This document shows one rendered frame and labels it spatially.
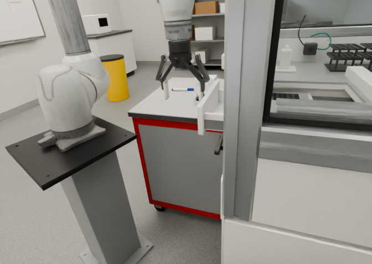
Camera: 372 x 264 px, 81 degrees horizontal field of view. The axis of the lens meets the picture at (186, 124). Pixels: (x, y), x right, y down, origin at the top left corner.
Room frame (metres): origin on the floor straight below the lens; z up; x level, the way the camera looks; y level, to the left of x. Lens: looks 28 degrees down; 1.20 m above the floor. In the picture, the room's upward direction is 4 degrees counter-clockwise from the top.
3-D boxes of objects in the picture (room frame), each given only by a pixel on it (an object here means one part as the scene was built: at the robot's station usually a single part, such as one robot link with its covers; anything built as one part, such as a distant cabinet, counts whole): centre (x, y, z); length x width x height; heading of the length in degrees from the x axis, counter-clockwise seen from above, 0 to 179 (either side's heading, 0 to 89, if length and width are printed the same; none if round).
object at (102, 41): (4.54, 1.50, 0.61); 1.15 x 0.72 x 1.22; 159
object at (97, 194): (0.78, 0.45, 0.38); 0.30 x 0.30 x 0.76; 49
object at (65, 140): (0.77, 0.46, 0.81); 0.22 x 0.18 x 0.06; 137
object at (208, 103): (0.78, -0.10, 0.87); 0.29 x 0.02 x 0.11; 159
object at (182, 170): (1.22, -0.09, 0.38); 0.62 x 0.58 x 0.76; 159
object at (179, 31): (0.78, 0.00, 1.14); 0.09 x 0.09 x 0.06
